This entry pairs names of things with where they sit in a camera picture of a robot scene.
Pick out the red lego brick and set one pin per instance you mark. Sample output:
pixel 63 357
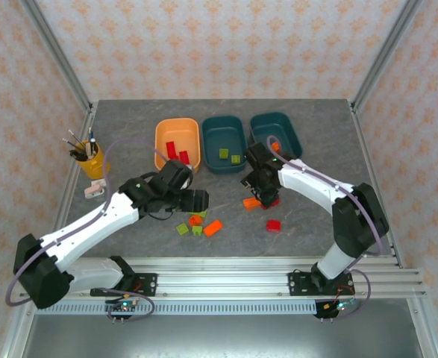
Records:
pixel 184 156
pixel 171 150
pixel 276 205
pixel 273 226

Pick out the green lego brick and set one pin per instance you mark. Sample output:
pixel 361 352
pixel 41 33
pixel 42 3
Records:
pixel 197 230
pixel 183 229
pixel 224 153
pixel 203 214
pixel 236 160

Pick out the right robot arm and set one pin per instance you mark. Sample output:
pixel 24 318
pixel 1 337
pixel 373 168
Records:
pixel 308 186

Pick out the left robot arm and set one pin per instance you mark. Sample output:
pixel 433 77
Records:
pixel 92 223

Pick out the teal plastic container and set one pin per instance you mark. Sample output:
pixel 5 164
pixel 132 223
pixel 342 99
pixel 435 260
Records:
pixel 278 125
pixel 218 134

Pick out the orange plastic container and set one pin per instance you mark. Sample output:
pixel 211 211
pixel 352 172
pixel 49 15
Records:
pixel 181 130

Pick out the pink and white stapler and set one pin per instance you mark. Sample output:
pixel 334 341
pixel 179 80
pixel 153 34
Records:
pixel 93 191

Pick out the yellow pen cup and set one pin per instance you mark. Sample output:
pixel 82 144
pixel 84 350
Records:
pixel 92 168

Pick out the aluminium mounting beam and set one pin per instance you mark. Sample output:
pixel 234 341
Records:
pixel 222 279

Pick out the blue pen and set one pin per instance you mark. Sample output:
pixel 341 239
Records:
pixel 91 134

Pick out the black pen silver tip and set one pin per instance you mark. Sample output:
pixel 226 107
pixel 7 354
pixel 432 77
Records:
pixel 71 144

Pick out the small circuit board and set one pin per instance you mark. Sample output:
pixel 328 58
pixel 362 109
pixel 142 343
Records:
pixel 125 306
pixel 340 306

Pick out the grey metal panel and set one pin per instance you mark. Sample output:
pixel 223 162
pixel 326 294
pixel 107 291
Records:
pixel 222 339

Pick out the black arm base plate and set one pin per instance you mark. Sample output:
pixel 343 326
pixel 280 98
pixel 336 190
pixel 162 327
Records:
pixel 147 283
pixel 298 283

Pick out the aluminium table side rail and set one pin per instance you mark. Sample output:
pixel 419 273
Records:
pixel 367 149
pixel 86 123

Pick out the aluminium frame post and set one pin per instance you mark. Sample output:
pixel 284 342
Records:
pixel 386 48
pixel 54 48
pixel 17 332
pixel 425 332

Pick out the lower aluminium frame post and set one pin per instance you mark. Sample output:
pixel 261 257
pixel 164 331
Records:
pixel 425 332
pixel 17 332

